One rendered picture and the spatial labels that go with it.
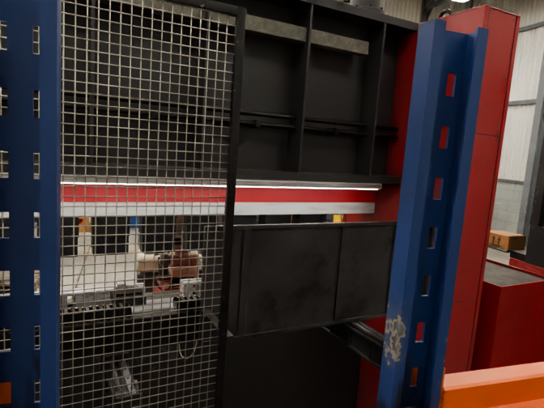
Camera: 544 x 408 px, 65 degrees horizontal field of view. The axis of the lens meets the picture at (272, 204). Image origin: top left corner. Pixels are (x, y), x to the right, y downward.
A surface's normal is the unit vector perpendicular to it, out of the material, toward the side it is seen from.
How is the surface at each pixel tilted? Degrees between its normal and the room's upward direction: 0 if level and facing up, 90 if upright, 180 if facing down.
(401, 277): 90
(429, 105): 90
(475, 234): 90
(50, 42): 90
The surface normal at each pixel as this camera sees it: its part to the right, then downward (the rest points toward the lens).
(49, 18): 0.32, 0.15
